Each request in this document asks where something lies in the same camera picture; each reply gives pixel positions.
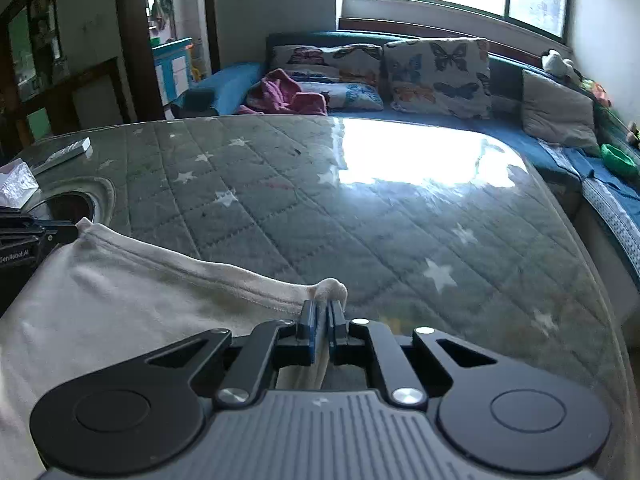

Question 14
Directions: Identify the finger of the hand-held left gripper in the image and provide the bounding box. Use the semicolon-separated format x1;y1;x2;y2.
0;212;80;253

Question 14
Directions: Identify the patterned blue white blanket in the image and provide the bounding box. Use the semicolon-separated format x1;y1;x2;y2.
540;140;640;288

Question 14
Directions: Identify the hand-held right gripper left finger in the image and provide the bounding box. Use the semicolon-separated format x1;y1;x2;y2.
145;300;319;409

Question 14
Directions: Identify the white plush toy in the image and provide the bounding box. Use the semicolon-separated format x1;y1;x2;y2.
541;49;581;82

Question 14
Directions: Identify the colourful toy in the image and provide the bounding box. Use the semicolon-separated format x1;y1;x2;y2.
580;77;614;109

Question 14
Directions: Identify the dark wooden shelf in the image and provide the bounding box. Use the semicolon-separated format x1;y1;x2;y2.
0;0;137;162

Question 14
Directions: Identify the grey remote control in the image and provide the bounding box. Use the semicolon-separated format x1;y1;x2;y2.
31;137;94;175

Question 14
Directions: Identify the green plastic bowl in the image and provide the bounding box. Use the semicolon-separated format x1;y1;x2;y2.
600;143;639;177

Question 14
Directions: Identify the magenta cloth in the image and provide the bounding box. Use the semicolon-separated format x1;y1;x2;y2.
236;68;329;116

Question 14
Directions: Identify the dark wooden door frame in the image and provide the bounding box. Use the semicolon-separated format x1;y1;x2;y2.
112;0;222;122

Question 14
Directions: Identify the blue sofa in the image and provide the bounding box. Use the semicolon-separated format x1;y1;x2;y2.
189;30;640;281

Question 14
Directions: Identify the cream white garment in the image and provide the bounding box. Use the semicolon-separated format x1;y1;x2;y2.
0;217;348;480

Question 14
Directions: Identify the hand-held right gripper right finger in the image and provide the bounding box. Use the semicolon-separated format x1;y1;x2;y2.
326;300;498;409

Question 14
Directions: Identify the grey pillow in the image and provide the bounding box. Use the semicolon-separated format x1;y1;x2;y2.
520;69;602;157

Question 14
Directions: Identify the white tissue packet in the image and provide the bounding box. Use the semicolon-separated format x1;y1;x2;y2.
0;158;39;210

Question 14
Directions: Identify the blue and white cabinet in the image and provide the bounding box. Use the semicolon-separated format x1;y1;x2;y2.
152;37;194;107

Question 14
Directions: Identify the blue butterfly print pillow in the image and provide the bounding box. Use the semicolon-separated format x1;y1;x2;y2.
295;81;385;112

